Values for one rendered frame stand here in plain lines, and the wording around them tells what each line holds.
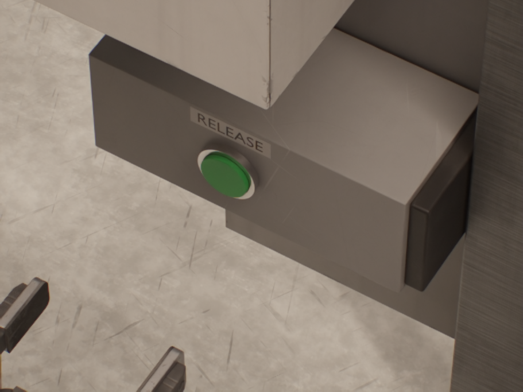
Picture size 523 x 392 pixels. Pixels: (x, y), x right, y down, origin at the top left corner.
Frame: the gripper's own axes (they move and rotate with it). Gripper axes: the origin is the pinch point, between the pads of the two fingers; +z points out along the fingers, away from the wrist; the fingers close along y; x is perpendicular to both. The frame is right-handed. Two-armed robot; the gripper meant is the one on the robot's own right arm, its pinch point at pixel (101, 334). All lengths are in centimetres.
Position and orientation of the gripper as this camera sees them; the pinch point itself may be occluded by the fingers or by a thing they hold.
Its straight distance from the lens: 142.8
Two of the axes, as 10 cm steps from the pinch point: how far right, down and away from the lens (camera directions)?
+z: 5.2, -6.8, 5.2
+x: 0.0, 6.1, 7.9
